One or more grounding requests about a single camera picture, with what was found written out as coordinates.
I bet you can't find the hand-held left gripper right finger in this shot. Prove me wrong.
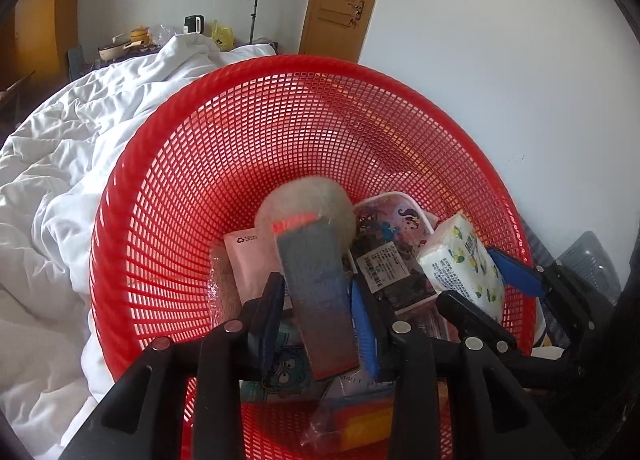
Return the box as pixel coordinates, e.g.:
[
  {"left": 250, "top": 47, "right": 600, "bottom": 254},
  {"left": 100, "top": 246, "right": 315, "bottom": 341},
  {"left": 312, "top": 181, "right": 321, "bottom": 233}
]
[{"left": 350, "top": 276, "right": 571, "bottom": 460}]

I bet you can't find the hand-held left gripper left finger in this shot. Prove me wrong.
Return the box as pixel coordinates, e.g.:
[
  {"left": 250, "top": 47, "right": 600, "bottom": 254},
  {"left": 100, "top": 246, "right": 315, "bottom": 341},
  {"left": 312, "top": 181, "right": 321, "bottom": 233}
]
[{"left": 60, "top": 271, "right": 286, "bottom": 460}]

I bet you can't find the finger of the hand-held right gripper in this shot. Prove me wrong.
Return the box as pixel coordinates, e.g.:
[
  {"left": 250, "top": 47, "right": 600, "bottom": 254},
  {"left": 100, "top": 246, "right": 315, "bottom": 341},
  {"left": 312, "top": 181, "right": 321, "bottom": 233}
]
[
  {"left": 486, "top": 247, "right": 616, "bottom": 341},
  {"left": 436, "top": 290, "right": 521, "bottom": 358}
]

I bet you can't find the cartoon print bag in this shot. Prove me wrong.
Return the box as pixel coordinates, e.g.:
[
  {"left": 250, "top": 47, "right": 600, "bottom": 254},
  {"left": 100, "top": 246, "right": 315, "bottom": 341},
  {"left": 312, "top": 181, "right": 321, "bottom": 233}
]
[{"left": 239, "top": 317, "right": 331, "bottom": 403}]

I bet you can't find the white printed tissue pack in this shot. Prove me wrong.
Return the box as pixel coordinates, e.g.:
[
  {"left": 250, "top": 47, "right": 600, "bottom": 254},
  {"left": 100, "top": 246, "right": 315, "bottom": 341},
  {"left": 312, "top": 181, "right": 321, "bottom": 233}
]
[{"left": 416, "top": 211, "right": 508, "bottom": 321}]

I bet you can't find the grey sponge block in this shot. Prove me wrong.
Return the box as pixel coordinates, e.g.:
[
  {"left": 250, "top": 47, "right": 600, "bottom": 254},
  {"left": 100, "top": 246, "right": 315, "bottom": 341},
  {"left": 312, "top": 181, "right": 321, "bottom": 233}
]
[{"left": 272, "top": 212, "right": 362, "bottom": 381}]

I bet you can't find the beige plush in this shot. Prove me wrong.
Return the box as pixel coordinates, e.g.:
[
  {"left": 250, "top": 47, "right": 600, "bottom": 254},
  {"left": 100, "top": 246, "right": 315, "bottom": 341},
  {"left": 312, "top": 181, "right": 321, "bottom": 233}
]
[{"left": 207, "top": 245, "right": 251, "bottom": 328}]

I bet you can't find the colourful cloth pack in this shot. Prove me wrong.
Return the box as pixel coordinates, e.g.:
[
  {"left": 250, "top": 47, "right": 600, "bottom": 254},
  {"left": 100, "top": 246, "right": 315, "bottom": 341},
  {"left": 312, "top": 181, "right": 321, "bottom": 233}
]
[{"left": 300, "top": 387, "right": 396, "bottom": 448}]

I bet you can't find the white and teal packet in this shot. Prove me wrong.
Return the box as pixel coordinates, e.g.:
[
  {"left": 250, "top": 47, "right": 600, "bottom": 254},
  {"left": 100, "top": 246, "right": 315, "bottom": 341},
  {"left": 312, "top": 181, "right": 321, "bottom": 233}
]
[{"left": 222, "top": 229, "right": 283, "bottom": 303}]

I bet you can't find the pink printed pencil case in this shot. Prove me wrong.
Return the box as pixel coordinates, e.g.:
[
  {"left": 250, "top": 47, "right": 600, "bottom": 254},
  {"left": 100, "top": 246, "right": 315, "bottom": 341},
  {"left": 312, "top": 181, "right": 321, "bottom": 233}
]
[{"left": 350, "top": 191, "right": 441, "bottom": 315}]

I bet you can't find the red plastic mesh basket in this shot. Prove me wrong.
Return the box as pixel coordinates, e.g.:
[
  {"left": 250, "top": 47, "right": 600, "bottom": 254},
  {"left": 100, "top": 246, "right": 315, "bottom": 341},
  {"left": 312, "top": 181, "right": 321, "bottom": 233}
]
[{"left": 89, "top": 54, "right": 538, "bottom": 460}]

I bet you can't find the grey plastic crate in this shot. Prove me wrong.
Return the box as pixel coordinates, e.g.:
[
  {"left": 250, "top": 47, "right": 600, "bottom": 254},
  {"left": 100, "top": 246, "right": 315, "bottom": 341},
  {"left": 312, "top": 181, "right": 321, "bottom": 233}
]
[{"left": 550, "top": 231, "right": 623, "bottom": 308}]

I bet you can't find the white duvet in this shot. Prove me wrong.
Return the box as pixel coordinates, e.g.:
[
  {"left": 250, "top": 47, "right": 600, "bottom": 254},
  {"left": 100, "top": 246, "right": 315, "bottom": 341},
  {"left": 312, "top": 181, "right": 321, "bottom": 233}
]
[{"left": 0, "top": 32, "right": 281, "bottom": 391}]

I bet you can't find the yellow plastic bag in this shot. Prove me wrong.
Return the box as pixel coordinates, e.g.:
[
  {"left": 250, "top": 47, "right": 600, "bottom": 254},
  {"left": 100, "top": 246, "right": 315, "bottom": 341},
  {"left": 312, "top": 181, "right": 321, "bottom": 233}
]
[{"left": 210, "top": 20, "right": 235, "bottom": 51}]

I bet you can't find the clear plastic bag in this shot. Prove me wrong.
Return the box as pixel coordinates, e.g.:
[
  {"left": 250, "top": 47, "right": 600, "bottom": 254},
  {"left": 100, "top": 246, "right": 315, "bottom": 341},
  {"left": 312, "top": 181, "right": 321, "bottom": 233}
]
[{"left": 149, "top": 24, "right": 177, "bottom": 46}]

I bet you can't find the wooden wardrobe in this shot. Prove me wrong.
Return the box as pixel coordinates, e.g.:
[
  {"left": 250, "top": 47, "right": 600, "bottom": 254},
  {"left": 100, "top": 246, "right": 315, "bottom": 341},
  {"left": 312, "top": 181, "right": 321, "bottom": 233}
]
[{"left": 10, "top": 0, "right": 83, "bottom": 90}]

